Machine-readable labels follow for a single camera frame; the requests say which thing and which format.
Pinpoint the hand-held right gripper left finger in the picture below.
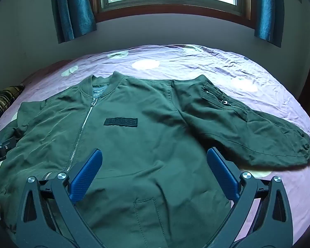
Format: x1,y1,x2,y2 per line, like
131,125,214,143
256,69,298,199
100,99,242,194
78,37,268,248
15,148,104,248

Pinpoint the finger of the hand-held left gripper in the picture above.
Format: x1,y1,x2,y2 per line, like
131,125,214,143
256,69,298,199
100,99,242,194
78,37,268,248
0,137,17,152

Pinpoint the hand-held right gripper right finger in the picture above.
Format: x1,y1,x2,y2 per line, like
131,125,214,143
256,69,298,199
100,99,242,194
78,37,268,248
207,147,295,248

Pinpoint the green bomber jacket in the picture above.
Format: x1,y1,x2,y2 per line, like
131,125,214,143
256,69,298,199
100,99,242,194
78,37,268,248
0,71,310,248

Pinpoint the striped yellow black pillow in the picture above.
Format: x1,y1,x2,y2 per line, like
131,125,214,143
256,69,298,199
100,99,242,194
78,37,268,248
0,84,25,132

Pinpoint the purple dotted bed sheet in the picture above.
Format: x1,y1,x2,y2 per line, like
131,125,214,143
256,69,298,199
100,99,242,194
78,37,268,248
0,44,310,248

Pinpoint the teal curtain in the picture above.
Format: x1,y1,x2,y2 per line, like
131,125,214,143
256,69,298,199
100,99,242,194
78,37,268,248
52,0,97,44
254,0,285,48

